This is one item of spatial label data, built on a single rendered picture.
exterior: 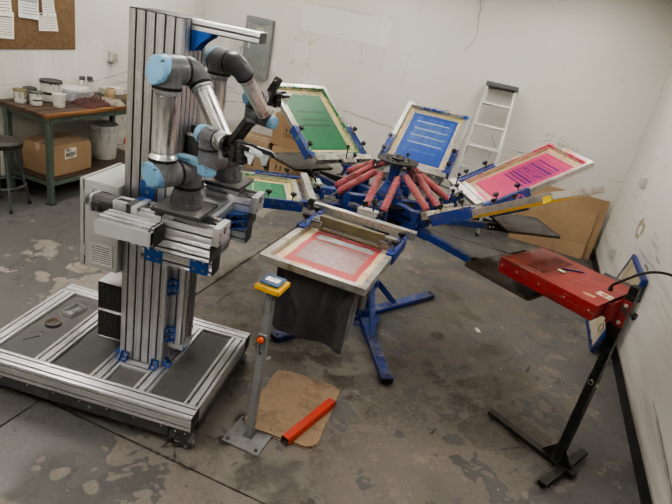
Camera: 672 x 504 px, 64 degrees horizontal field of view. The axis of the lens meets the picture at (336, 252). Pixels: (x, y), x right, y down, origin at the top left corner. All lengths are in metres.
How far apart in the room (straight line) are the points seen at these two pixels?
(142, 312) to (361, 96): 5.01
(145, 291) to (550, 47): 5.41
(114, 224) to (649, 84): 5.93
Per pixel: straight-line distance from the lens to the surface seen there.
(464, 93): 7.09
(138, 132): 2.71
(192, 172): 2.43
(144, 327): 3.11
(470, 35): 7.07
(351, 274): 2.81
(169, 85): 2.26
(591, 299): 3.00
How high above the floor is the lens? 2.17
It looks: 24 degrees down
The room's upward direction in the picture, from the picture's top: 11 degrees clockwise
